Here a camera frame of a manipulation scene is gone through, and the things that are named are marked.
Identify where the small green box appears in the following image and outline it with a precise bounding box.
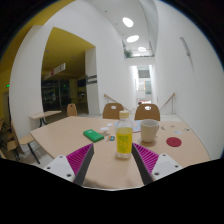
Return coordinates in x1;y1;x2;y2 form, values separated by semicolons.
82;128;105;144

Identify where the group of oval ceiling lights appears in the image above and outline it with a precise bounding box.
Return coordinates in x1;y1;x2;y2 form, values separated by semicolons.
121;16;148;53

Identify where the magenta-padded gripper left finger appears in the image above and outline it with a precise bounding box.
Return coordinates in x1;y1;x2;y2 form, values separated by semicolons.
43;143;95;187

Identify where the wooden stair handrail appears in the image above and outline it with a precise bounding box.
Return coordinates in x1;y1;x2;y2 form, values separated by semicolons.
159;92;177;114
103;93;133;114

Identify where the flat round red coaster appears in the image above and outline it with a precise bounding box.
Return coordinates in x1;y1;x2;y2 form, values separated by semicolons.
165;136;183;148

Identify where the yellow drink bottle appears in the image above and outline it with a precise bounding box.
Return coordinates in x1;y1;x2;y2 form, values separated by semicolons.
115;110;134;160

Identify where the wooden chair with round hole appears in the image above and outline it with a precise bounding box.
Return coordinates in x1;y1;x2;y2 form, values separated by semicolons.
134;103;161;122
102;102;125;120
66;102;78;118

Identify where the wooden chair with black legs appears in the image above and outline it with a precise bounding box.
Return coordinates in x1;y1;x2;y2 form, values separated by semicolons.
6;121;41;165

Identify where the cream ceramic mug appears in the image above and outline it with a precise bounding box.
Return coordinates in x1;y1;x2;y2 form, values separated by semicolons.
139;118;161;144

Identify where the small wooden side table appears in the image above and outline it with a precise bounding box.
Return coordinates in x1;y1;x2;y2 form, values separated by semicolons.
28;110;63;128

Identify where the green balcony plant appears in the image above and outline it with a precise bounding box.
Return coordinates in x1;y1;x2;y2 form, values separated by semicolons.
123;48;134;59

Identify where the red and white hanging sign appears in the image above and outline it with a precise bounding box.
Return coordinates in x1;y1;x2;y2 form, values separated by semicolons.
43;62;67;81

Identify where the light blue printed paper sheet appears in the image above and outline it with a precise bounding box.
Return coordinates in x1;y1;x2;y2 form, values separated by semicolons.
114;120;143;134

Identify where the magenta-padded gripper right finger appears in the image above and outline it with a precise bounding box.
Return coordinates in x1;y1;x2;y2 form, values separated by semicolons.
131;142;184;186

